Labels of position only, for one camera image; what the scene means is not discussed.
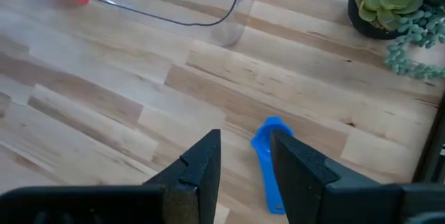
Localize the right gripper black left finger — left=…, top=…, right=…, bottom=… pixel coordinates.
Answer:
left=0, top=129, right=223, bottom=224

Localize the small blue measuring cup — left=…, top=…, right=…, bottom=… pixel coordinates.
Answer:
left=250, top=115, right=296, bottom=215

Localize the black aluminium table frame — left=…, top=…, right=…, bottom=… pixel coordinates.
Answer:
left=412, top=91, right=445, bottom=185

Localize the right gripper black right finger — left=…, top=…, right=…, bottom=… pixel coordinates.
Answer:
left=270, top=129, right=445, bottom=224

